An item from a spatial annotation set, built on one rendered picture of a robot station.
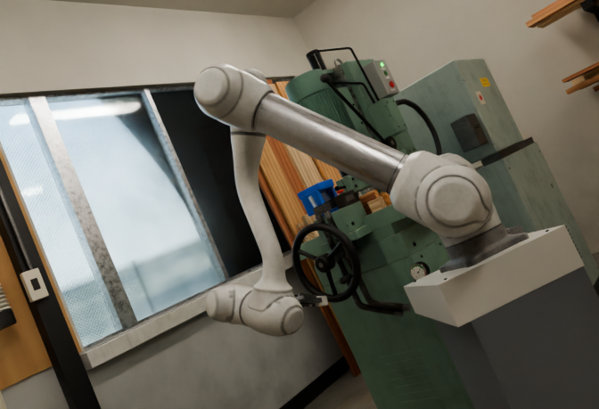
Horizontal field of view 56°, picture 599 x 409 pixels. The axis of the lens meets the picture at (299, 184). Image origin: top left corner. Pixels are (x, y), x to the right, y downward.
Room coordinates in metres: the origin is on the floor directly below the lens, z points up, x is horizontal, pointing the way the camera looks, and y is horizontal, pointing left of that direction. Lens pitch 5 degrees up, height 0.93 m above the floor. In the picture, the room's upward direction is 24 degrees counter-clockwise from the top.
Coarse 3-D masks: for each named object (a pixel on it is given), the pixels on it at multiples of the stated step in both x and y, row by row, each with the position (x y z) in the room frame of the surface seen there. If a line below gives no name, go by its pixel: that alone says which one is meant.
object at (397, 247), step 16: (416, 224) 2.08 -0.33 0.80; (384, 240) 2.04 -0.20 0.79; (400, 240) 2.00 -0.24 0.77; (416, 240) 2.05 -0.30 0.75; (432, 240) 2.12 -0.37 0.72; (368, 256) 2.10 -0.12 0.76; (384, 256) 2.06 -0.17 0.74; (400, 256) 2.02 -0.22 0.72; (320, 272) 2.26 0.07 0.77; (336, 272) 2.21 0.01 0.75
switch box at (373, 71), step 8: (368, 64) 2.37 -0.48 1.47; (376, 64) 2.36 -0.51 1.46; (384, 64) 2.41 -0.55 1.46; (368, 72) 2.38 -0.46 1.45; (376, 72) 2.36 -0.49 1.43; (376, 80) 2.37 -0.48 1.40; (384, 80) 2.36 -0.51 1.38; (392, 80) 2.41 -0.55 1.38; (376, 88) 2.38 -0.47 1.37; (384, 88) 2.36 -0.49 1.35; (384, 96) 2.37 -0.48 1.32; (392, 96) 2.45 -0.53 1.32
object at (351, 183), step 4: (348, 176) 2.20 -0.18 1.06; (352, 176) 2.22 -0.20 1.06; (340, 180) 2.23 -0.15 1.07; (344, 180) 2.21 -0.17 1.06; (348, 180) 2.20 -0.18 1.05; (352, 180) 2.21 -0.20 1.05; (356, 180) 2.23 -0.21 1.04; (360, 180) 2.25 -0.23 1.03; (340, 184) 2.23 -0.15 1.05; (344, 184) 2.22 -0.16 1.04; (348, 184) 2.21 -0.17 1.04; (352, 184) 2.20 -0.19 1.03; (356, 184) 2.21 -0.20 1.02; (360, 184) 2.24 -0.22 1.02; (364, 184) 2.25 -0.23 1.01; (368, 184) 2.28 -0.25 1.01; (344, 188) 2.22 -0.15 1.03; (348, 188) 2.21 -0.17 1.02; (352, 188) 2.20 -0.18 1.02; (356, 188) 2.21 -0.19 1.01; (360, 188) 2.23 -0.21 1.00; (364, 188) 2.26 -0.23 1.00
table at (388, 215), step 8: (384, 208) 2.00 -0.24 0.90; (392, 208) 1.98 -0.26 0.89; (368, 216) 2.05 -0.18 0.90; (376, 216) 2.03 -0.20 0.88; (384, 216) 2.01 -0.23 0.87; (392, 216) 1.99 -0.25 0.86; (400, 216) 1.97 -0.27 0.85; (368, 224) 2.06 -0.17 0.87; (376, 224) 2.04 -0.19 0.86; (384, 224) 2.02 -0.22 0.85; (352, 232) 1.99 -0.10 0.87; (360, 232) 2.01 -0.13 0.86; (368, 232) 2.04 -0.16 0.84; (312, 240) 2.24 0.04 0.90; (320, 240) 2.22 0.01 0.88; (352, 240) 2.00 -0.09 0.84; (304, 248) 2.28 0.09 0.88; (312, 248) 2.25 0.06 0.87; (320, 248) 2.23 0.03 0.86; (328, 248) 2.08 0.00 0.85; (304, 256) 2.29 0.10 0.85
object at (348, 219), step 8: (344, 208) 2.02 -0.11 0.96; (352, 208) 2.05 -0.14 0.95; (360, 208) 2.08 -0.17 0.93; (336, 216) 2.02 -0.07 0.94; (344, 216) 2.00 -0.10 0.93; (352, 216) 2.04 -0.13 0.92; (360, 216) 2.07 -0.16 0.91; (336, 224) 2.03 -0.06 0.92; (344, 224) 2.01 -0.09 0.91; (352, 224) 2.02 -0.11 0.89; (360, 224) 2.05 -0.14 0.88; (320, 232) 2.08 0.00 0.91; (344, 232) 2.02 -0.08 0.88
